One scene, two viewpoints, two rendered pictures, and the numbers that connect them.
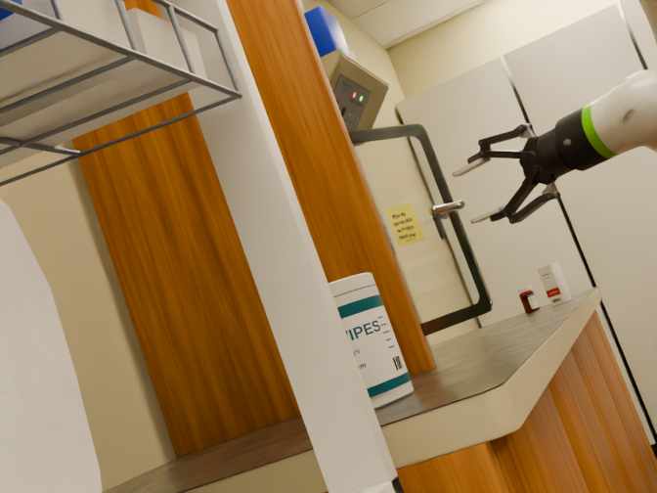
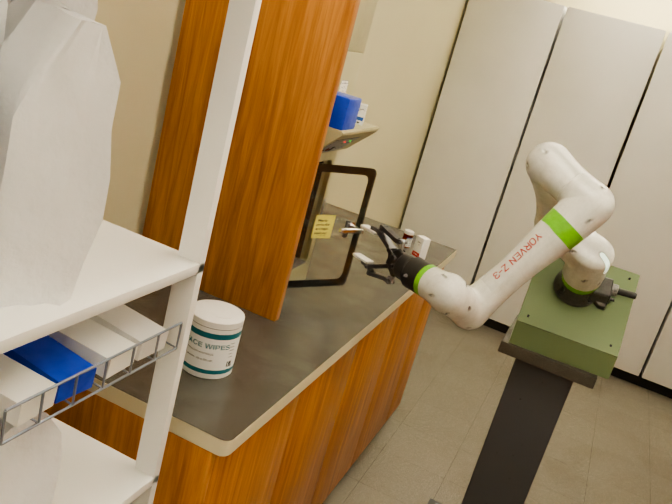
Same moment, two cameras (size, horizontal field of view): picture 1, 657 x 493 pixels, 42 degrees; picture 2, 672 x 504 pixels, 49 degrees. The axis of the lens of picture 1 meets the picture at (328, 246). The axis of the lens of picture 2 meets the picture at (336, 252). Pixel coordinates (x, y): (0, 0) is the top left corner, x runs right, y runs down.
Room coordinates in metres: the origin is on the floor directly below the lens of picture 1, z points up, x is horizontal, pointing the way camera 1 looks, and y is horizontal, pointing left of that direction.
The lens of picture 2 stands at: (-0.59, -0.20, 1.82)
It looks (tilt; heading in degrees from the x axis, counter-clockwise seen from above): 18 degrees down; 0
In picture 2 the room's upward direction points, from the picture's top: 15 degrees clockwise
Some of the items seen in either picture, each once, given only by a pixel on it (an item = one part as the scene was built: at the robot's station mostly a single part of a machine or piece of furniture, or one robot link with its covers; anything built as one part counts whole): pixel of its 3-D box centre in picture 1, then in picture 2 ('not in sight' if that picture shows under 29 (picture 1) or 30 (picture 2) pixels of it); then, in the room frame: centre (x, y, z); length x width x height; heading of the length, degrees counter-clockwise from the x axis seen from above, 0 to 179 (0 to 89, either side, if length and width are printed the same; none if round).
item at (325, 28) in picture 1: (313, 46); (336, 109); (1.51, -0.10, 1.55); 0.10 x 0.10 x 0.09; 72
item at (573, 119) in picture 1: (585, 139); (419, 275); (1.35, -0.44, 1.20); 0.12 x 0.06 x 0.09; 133
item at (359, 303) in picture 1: (341, 349); (211, 338); (1.01, 0.03, 1.01); 0.13 x 0.13 x 0.15
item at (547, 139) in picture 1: (547, 157); (400, 264); (1.40, -0.39, 1.20); 0.09 x 0.07 x 0.08; 43
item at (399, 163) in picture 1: (407, 227); (323, 227); (1.58, -0.15, 1.19); 0.30 x 0.01 x 0.40; 133
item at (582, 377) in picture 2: not in sight; (552, 349); (1.80, -1.02, 0.92); 0.32 x 0.32 x 0.04; 71
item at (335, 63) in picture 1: (348, 102); (341, 139); (1.61, -0.13, 1.46); 0.32 x 0.11 x 0.10; 162
